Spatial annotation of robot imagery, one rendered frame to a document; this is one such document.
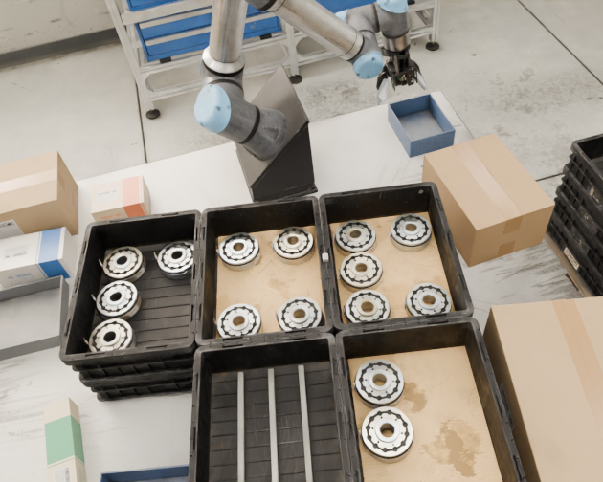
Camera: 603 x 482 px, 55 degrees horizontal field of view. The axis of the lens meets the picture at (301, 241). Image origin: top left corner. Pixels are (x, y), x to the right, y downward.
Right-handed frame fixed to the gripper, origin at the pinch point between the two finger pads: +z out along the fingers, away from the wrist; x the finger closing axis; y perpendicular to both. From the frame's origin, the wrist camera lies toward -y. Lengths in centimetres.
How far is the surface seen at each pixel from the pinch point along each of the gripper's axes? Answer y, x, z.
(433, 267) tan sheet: 61, -13, 2
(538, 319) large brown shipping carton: 85, 1, -3
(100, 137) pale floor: -129, -133, 72
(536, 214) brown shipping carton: 54, 17, 5
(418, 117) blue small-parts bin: -7.4, 7.5, 17.9
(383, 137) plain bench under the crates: -2.2, -6.6, 16.5
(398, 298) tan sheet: 67, -24, 1
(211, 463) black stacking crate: 94, -73, -5
